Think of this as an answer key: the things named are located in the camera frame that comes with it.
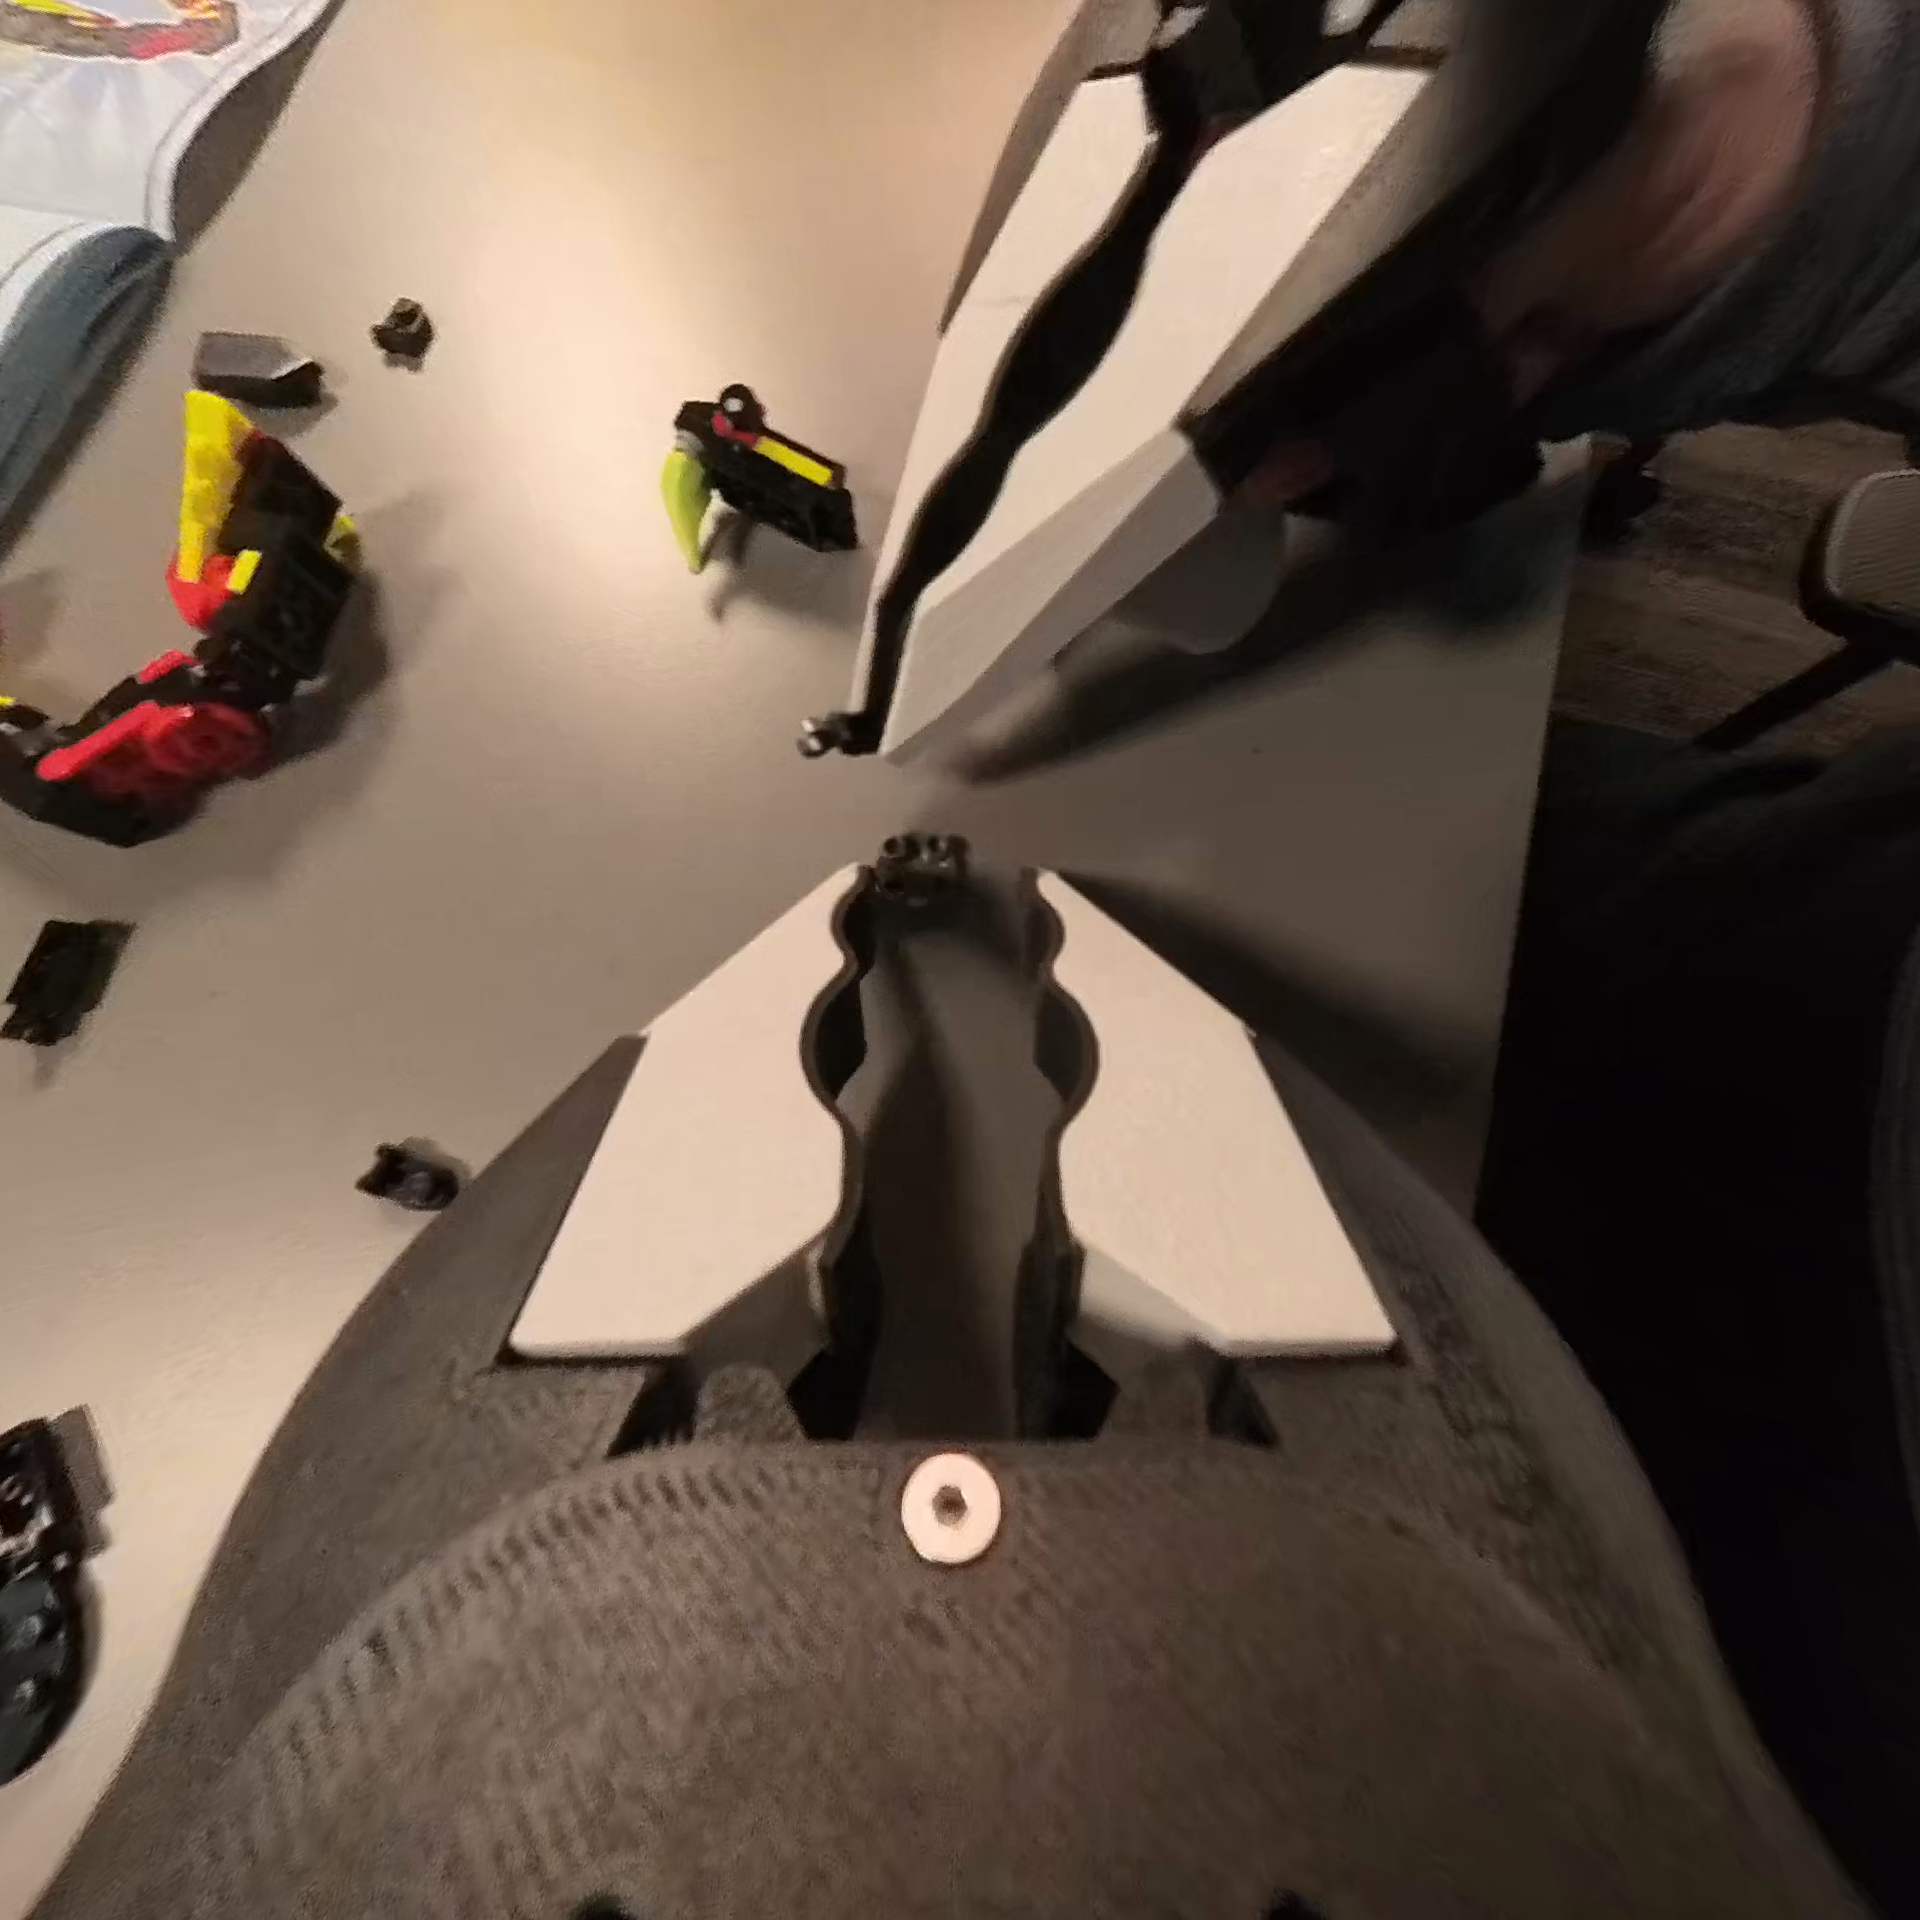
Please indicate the small black toy brick pin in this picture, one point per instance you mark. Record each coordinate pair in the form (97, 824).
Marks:
(822, 736)

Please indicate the black toy brick wedge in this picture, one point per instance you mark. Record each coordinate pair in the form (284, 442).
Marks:
(247, 367)

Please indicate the person's right forearm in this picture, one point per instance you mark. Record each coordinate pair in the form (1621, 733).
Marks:
(1829, 269)

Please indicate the black mesh chair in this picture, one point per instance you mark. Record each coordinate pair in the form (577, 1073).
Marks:
(1876, 555)

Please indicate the grey black toy brick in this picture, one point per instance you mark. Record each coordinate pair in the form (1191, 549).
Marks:
(68, 975)

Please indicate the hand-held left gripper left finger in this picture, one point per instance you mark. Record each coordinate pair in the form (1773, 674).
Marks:
(675, 1200)

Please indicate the person's right hand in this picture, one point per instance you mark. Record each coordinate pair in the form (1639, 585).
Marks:
(1648, 196)

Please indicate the black toy brick green claws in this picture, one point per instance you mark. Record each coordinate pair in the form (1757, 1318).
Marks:
(779, 487)

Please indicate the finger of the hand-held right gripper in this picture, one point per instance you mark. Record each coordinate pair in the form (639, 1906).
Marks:
(1111, 450)
(1037, 223)

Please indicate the red yellow toy brick arm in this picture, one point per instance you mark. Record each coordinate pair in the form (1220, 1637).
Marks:
(284, 599)

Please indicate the tiny black toy brick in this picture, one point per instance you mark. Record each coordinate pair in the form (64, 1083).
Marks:
(405, 1178)

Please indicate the open instruction booklet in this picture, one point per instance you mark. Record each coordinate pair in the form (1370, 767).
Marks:
(90, 134)

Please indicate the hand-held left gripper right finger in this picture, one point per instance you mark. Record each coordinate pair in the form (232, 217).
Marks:
(1232, 1200)

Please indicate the small black round toy brick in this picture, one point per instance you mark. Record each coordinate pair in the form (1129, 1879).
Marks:
(402, 326)

